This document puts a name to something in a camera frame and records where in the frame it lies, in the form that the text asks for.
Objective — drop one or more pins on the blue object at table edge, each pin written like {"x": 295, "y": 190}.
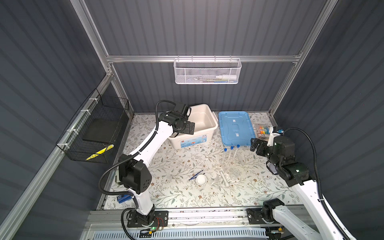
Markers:
{"x": 123, "y": 198}

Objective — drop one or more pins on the small clear glass beaker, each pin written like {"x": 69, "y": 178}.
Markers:
{"x": 234, "y": 174}

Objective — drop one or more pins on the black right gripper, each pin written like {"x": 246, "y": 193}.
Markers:
{"x": 254, "y": 144}

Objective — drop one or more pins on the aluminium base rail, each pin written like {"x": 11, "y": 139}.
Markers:
{"x": 178, "y": 218}

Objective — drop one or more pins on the white plastic storage box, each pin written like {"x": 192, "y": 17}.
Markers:
{"x": 206, "y": 123}

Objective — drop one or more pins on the white ceramic pestle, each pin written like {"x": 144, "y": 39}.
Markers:
{"x": 226, "y": 183}

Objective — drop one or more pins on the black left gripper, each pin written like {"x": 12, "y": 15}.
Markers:
{"x": 187, "y": 130}

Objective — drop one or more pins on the white bottle in basket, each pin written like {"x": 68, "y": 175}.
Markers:
{"x": 227, "y": 77}

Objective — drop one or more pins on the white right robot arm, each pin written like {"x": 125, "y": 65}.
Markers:
{"x": 299, "y": 180}

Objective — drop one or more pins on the clear test tube rack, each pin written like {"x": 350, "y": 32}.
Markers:
{"x": 234, "y": 164}

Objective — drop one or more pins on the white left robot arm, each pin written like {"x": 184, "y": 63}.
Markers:
{"x": 134, "y": 174}

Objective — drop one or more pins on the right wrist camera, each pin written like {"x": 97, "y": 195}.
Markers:
{"x": 274, "y": 132}

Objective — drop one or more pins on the blue plastic box lid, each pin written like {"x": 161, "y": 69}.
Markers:
{"x": 236, "y": 128}

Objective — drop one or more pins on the white wire mesh basket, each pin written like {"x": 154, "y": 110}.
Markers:
{"x": 203, "y": 71}

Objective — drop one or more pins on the colourful pH paper pack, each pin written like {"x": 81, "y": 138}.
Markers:
{"x": 263, "y": 131}

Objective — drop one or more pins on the black wire wall basket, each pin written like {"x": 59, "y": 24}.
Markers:
{"x": 98, "y": 132}

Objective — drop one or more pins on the white ceramic mortar bowl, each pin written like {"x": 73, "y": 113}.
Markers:
{"x": 201, "y": 180}

